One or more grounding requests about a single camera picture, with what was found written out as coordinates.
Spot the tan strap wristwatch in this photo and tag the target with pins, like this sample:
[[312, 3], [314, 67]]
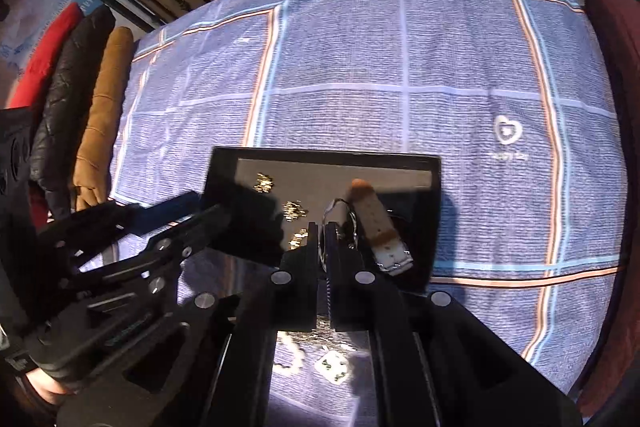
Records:
[[372, 224]]

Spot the blue plaid bed sheet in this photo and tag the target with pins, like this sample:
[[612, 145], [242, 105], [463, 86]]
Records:
[[512, 95]]

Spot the black quilted pillow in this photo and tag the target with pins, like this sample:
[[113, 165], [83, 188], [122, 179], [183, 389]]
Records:
[[65, 111]]

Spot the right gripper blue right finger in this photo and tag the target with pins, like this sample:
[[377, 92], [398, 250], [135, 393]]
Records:
[[359, 299]]

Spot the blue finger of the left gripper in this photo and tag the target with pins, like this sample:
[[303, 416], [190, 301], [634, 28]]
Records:
[[187, 238], [148, 219]]

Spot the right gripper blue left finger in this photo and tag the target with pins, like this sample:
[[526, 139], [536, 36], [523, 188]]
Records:
[[295, 287]]

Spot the mustard brown pillow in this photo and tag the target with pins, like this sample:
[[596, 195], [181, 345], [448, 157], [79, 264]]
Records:
[[91, 176]]

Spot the black jewelry box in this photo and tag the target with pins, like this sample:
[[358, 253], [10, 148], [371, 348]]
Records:
[[407, 185]]

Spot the person left hand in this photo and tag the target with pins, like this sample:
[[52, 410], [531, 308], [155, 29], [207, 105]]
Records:
[[39, 389]]

